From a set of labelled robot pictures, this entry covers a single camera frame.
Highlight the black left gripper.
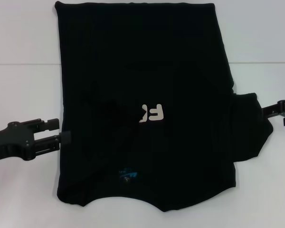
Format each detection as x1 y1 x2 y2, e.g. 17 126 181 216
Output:
0 118 73 163

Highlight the black t-shirt with FREE print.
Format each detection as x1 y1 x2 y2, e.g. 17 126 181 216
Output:
54 1 274 207

